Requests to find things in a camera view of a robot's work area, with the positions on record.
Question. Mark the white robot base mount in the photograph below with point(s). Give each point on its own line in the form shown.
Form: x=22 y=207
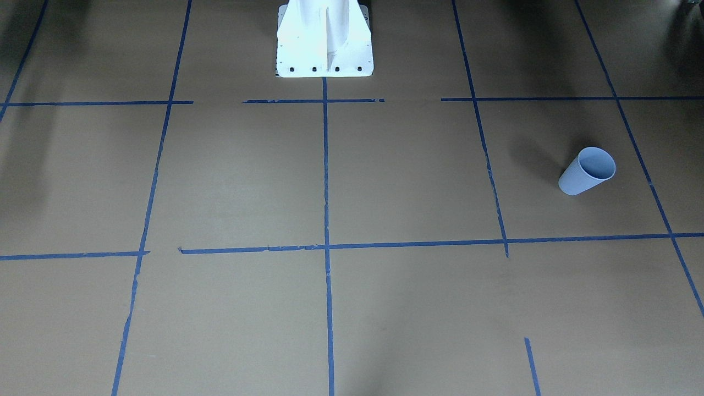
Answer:
x=324 y=39

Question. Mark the blue plastic cup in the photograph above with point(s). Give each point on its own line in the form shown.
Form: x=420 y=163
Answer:
x=591 y=167

